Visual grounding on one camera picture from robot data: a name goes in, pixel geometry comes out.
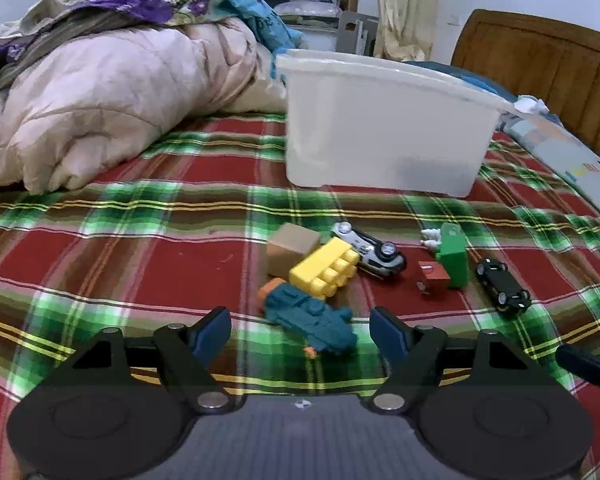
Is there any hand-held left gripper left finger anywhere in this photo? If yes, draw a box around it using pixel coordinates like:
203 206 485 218
50 307 232 414

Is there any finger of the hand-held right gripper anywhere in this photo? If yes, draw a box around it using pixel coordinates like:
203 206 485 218
555 344 600 389

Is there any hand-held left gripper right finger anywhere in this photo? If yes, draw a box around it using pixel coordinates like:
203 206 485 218
369 306 551 414

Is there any small red block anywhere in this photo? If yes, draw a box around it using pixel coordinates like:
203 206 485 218
416 260 452 297

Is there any white toy car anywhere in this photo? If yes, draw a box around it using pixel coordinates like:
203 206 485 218
330 221 407 277

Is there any teal orange toy blaster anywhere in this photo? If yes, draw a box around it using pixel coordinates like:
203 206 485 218
258 277 357 359

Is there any yellow building block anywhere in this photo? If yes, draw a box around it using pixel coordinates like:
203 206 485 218
288 236 360 301

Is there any green block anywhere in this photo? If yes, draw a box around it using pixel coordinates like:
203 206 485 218
435 223 471 289

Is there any black toy car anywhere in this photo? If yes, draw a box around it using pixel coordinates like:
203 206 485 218
476 258 532 316

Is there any small cardboard box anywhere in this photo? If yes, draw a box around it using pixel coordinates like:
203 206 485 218
266 222 322 279

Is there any white plastic container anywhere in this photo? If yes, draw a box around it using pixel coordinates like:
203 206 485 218
276 49 516 198

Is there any red green plaid bed sheet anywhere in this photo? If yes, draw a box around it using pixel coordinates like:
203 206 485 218
0 112 600 480

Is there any light patterned pillow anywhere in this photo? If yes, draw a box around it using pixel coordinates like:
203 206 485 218
500 112 600 192

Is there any pink quilt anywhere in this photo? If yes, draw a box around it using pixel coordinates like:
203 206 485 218
0 17 288 196

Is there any crumpled white tissue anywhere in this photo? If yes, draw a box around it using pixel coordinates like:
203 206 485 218
515 94 551 117

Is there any blue pillow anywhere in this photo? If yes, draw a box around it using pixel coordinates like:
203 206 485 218
405 60 518 103

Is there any grey chair back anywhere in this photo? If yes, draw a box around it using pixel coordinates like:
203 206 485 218
337 10 381 57

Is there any wooden headboard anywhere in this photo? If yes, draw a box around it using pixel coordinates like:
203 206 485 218
451 8 600 171

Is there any cream curtain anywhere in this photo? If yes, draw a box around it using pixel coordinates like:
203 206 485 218
375 0 438 63

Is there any olive brown cloth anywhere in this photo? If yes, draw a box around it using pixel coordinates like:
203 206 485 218
0 7 151 95

